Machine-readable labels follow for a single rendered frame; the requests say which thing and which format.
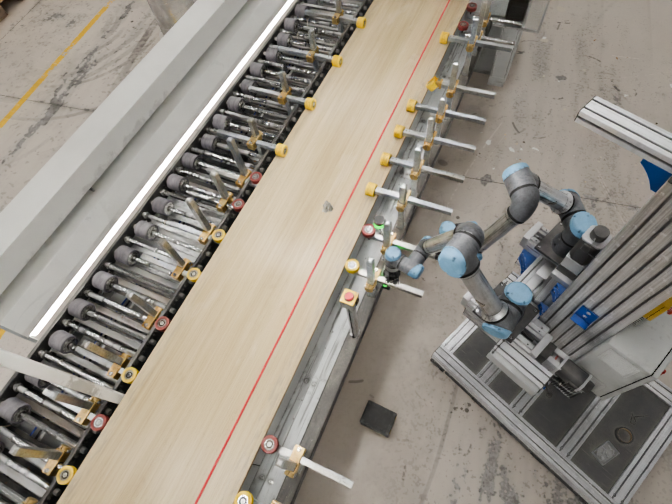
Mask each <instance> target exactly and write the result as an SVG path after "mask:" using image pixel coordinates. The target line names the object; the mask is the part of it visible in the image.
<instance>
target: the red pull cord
mask: <svg viewBox="0 0 672 504"><path fill-rule="evenodd" d="M449 2H450V0H448V2H447V4H446V6H445V8H444V10H443V12H442V14H441V16H440V18H439V20H438V22H437V24H436V26H435V28H434V30H433V32H432V34H431V36H430V38H429V40H428V42H427V44H426V46H425V48H424V50H423V52H422V54H421V56H420V58H419V60H418V62H417V64H416V66H415V68H414V70H413V72H412V74H411V76H410V78H409V80H408V82H407V84H406V86H405V88H404V89H403V91H402V93H401V95H400V97H399V99H398V101H397V103H396V105H395V107H394V109H393V111H392V113H391V115H390V117H389V119H388V121H387V123H386V125H385V127H384V129H383V131H382V133H381V135H380V137H379V139H378V141H377V143H376V145H375V147H374V149H373V151H372V153H371V155H370V157H369V159H368V161H367V163H366V165H365V167H364V169H363V171H362V173H361V175H360V177H359V179H358V180H357V182H356V184H355V186H354V188H353V190H352V192H351V194H350V196H349V198H348V200H347V202H346V204H345V206H344V208H343V210H342V212H341V214H340V216H339V218H338V220H337V222H336V224H335V226H334V228H333V230H332V232H331V234H330V236H329V238H328V240H327V242H326V244H325V246H324V248H323V250H322V252H321V254H320V256H319V258H318V260H317V262H316V264H315V266H314V268H313V270H312V271H311V273H310V275H309V277H308V279H307V281H306V283H305V285H304V287H303V289H302V291H301V293H300V295H299V297H298V299H297V301H296V303H295V305H294V307H293V309H292V311H291V313H290V315H289V317H288V319H287V321H286V323H285V325H284V327H283V329H282V331H281V333H280V335H279V337H278V339H277V341H276V343H275V345H274V347H273V349H272V351H271V353H270V355H269V357H268V359H267V361H266V362H265V364H264V366H263V368H262V370H261V372H260V374H259V376H258V378H257V380H256V382H255V384H254V386H253V388H252V390H251V392H250V394H249V396H248V398H247V400H246V402H245V404H244V406H243V408H242V410H241V412H240V414H239V416H238V418H237V420H236V422H235V424H234V426H233V428H232V430H231V432H230V434H229V436H228V438H227V440H226V442H225V444H224V446H223V448H222V450H221V452H220V454H219V455H218V457H217V459H216V461H215V463H214V465H213V467H212V469H211V471H210V473H209V475H208V477H207V479H206V481H205V483H204V485H203V487H202V489H201V491H200V493H199V495H198V497H197V499H196V501H195V503H194V504H197V503H198V501H199V499H200V497H201V495H202V493H203V491H204V489H205V487H206V485H207V483H208V481H209V479H210V477H211V475H212V473H213V471H214V469H215V467H216V465H217V463H218V461H219V459H220V457H221V455H222V453H223V451H224V449H225V447H226V445H227V443H228V441H229V439H230V437H231V435H232V433H233V431H234V429H235V427H236V425H237V423H238V421H239V419H240V417H241V416H242V414H243V412H244V410H245V408H246V406H247V404H248V402H249V400H250V398H251V396H252V394H253V392H254V390H255V388H256V386H257V384H258V382H259V380H260V378H261V376H262V374H263V372H264V370H265V368H266V366H267V364H268V362H269V360H270V358H271V356H272V354H273V352H274V350H275V348H276V346H277V344H278V342H279V340H280V338H281V336H282V334H283V332H284V330H285V328H286V326H287V324H288V322H289V320H290V318H291V316H292V314H293V312H294V310H295V308H296V306H297V304H298V302H299V300H300V298H301V296H302V294H303V292H304V290H305V288H306V286H307V284H308V282H309V280H310V278H311V276H312V274H313V272H314V270H315V268H316V266H317V264H318V262H319V260H320V258H321V256H322V254H323V252H324V250H325V248H326V246H327V244H328V242H329V240H330V238H331V236H332V234H333V232H334V231H335V229H336V227H337V225H338V223H339V221H340V219H341V217H342V215H343V213H344V211H345V209H346V207H347V205H348V203H349V201H350V199H351V197H352V195H353V193H354V191H355V189H356V187H357V185H358V183H359V181H360V179H361V177H362V175H363V173H364V171H365V169H366V167H367V165H368V163H369V161H370V159H371V157H372V155H373V153H374V151H375V149H376V147H377V145H378V143H379V141H380V139H381V137H382V135H383V133H384V131H385V129H386V127H387V125H388V123H389V121H390V119H391V117H392V115H393V113H394V111H395V109H396V107H397V105H398V103H399V101H400V99H401V97H402V95H403V93H404V91H405V89H406V87H407V85H408V83H409V81H410V79H411V77H412V75H413V73H414V71H415V69H416V67H417V65H418V63H419V61H420V59H421V57H422V55H423V53H424V51H425V49H426V47H427V46H428V44H429V42H430V40H431V38H432V36H433V34H434V32H435V30H436V28H437V26H438V24H439V22H440V20H441V18H442V16H443V14H444V12H445V10H446V8H447V6H448V4H449Z"/></svg>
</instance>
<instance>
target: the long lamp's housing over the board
mask: <svg viewBox="0 0 672 504"><path fill-rule="evenodd" d="M288 1H289V0H248V1H247V2H246V3H245V4H244V6H243V7H242V8H241V9H240V10H239V12H238V13H237V14H236V15H235V16H234V18H233V19H232V20H231V21H230V22H229V24H228V25H227V26H226V27H225V28H224V29H223V31H222V32H221V33H220V34H219V35H218V37H217V38H216V39H215V40H214V41H213V43H212V44H211V45H210V46H209V47H208V48H207V50H206V51H205V52H204V53H203V54H202V56H201V57H200V58H199V59H198V60H197V62H196V63H195V64H194V65H193V66H192V68H191V69H190V70H189V71H188V72H187V73H186V75H185V76H184V77H183V78H182V79H181V81H180V82H179V83H178V84H177V85H176V87H175V88H174V89H173V90H172V91H171V93H170V94H169V95H168V96H167V97H166V98H165V100H164V101H163V102H162V103H161V104H160V106H159V107H158V108H157V109H156V110H155V112H154V113H153V114H152V115H151V116H150V118H149V119H148V120H147V121H146V122H145V123H144V125H143V126H142V127H141V128H140V129H139V131H138V132H137V133H136V134H135V135H134V137H133V138H132V139H131V140H130V141H129V142H128V144H127V145H126V146H125V147H124V148H123V150H122V151H121V152H120V153H119V154H118V156H117V157H116V158H115V159H114V160H113V162H112V163H111V164H110V165H109V166H108V167H107V169H106V170H105V171H104V172H103V173H102V175H101V176H100V177H99V178H98V179H97V181H96V182H95V183H94V184H93V185H92V188H93V189H94V190H95V191H94V192H93V191H90V190H88V191H87V192H86V194H85V195H84V196H83V197H82V198H81V200H80V201H79V202H78V203H77V204H76V206H75V207H74V208H73V209H72V210H71V211H70V213H69V214H68V215H67V216H66V217H65V219H64V220H63V221H62V222H61V223H60V225H59V226H58V227H57V228H56V229H55V231H54V232H53V233H52V234H51V235H50V236H49V238H48V239H47V240H46V241H45V242H44V244H43V245H42V246H41V247H40V248H39V250H38V251H37V252H36V253H35V254H34V256H33V257H32V258H31V259H30V260H29V261H28V263H27V264H26V265H25V266H24V267H23V269H22V270H21V271H20V272H19V273H18V275H17V276H16V277H15V278H14V279H13V281H12V282H11V283H10V284H9V285H8V286H7V288H6V289H5V290H4V291H3V292H2V294H1V295H0V328H1V329H3V330H5V331H8V332H10V333H12V334H14V335H16V336H19V337H21V338H23V339H26V340H28V341H31V342H33V343H35V344H36V343H37V341H38V340H37V339H35V338H33V337H31V336H30V335H31V333H32V332H33V331H34V329H35V328H36V327H37V326H38V324H39V323H40V322H41V320H42V319H43V318H44V317H45V315H46V314H47V313H48V311H49V310H50V309H51V307H52V306H53V305H54V304H55V302H56V301H57V300H58V298H59V297H60V296H61V295H62V293H63V292H64V291H65V289H66V288H67V287H68V285H69V284H70V283H71V282H72V280H73V279H74V278H75V276H76V275H77V274H78V273H79V271H80V270H81V269H82V267H83V266H84V265H85V263H86V262H87V261H88V260H89V258H90V257H91V256H92V254H93V253H94V252H95V250H96V249H97V248H98V247H99V245H100V244H101V243H102V241H103V240H104V239H105V238H106V236H107V235H108V234H109V232H110V231H111V230H112V228H113V227H114V226H115V225H116V223H117V222H118V221H119V219H120V218H121V217H122V216H123V214H124V213H125V212H126V210H127V209H128V208H129V206H130V205H131V204H132V203H133V201H134V200H135V199H136V197H137V196H138V195H139V194H140V192H141V191H142V190H143V188H144V187H145V186H146V184H147V183H148V182H149V181H150V179H151V178H152V177H153V175H154V174H155V173H156V172H157V170H158V169H159V168H160V166H161V165H162V164H163V162H164V161H165V160H166V159H167V157H168V156H169V155H170V153H171V152H172V151H173V150H174V148H175V147H176V146H177V144H178V143H179V142H180V140H181V139H182V138H183V137H184V135H185V134H186V133H187V131H188V130H189V129H190V128H191V126H192V125H193V124H194V122H195V121H196V120H197V118H198V117H199V116H200V115H201V113H202V112H203V111H204V109H205V108H206V107H207V106H208V104H209V103H210V102H211V100H212V99H213V98H214V96H215V95H216V94H217V93H218V91H219V90H220V89H221V87H222V86H223V85H224V83H225V82H226V81H227V80H228V78H229V77H230V76H231V74H232V73H233V72H234V71H235V69H236V68H237V67H238V65H239V64H240V63H241V61H242V60H243V59H244V58H245V56H246V55H247V54H248V52H249V51H250V50H251V49H252V47H253V46H254V45H255V43H256V42H257V41H258V39H259V38H260V37H261V36H262V34H263V33H264V32H265V30H266V29H267V28H268V27H269V25H270V24H271V23H272V21H273V20H274V19H275V17H276V16H277V15H278V14H279V12H280V11H281V10H282V8H283V7H284V6H285V5H286V3H287V2H288Z"/></svg>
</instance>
